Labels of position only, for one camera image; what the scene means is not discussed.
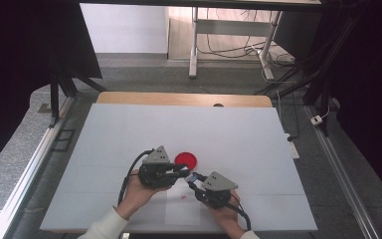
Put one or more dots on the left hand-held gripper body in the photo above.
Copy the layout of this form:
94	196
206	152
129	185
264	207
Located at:
155	172

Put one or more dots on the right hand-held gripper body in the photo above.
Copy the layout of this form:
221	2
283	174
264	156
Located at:
217	191

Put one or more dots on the round red ink pad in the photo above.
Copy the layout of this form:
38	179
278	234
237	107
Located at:
185	158

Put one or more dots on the white paper sheet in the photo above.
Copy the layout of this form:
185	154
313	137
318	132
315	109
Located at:
182	209

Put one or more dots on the person's right hand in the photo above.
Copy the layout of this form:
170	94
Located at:
227	217

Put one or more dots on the person's left hand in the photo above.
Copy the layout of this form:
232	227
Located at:
139	195

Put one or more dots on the white table cover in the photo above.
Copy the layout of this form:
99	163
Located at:
219	132

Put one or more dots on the white power strip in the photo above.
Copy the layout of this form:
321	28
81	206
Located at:
293	149

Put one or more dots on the small white adapter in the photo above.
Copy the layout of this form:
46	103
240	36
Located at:
316	120

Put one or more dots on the black metal stand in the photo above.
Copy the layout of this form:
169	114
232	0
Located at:
315	76
58	89

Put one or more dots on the black curtain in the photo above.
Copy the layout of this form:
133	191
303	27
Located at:
371	83
20	66

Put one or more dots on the black rectangular floor frame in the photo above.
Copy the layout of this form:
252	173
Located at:
63	140

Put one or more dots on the aluminium floor rail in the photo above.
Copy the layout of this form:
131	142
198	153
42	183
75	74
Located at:
341	176
30	172

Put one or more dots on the white metal desk frame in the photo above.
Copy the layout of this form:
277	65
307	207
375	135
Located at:
232	28

